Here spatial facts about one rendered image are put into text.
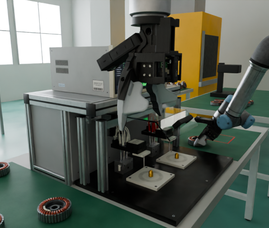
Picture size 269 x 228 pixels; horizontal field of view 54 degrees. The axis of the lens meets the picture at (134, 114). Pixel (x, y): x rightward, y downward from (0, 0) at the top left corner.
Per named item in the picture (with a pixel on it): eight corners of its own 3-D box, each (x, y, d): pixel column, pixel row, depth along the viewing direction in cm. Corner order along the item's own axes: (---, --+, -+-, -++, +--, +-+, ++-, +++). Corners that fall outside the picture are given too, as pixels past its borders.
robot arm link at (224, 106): (238, 102, 137) (226, 92, 142) (225, 118, 142) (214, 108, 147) (244, 102, 142) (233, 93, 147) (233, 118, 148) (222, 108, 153)
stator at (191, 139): (209, 143, 162) (210, 137, 161) (202, 148, 153) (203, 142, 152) (192, 140, 168) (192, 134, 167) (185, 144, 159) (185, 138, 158)
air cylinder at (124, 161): (133, 168, 122) (133, 157, 120) (123, 174, 116) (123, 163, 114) (124, 166, 124) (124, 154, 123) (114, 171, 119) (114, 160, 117)
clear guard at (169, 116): (198, 125, 106) (199, 111, 105) (170, 141, 87) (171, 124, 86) (132, 114, 125) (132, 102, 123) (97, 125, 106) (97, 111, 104)
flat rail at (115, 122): (178, 104, 146) (178, 99, 145) (102, 130, 97) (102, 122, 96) (176, 104, 147) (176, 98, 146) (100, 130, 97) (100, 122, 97)
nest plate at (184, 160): (196, 159, 133) (196, 156, 132) (184, 169, 121) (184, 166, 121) (170, 152, 141) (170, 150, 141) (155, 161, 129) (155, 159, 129)
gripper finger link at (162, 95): (178, 119, 56) (168, 86, 51) (154, 115, 60) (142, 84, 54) (184, 108, 58) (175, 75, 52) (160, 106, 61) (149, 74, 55)
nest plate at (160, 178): (174, 177, 114) (174, 174, 113) (157, 191, 102) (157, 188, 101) (145, 168, 122) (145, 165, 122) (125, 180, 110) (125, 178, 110)
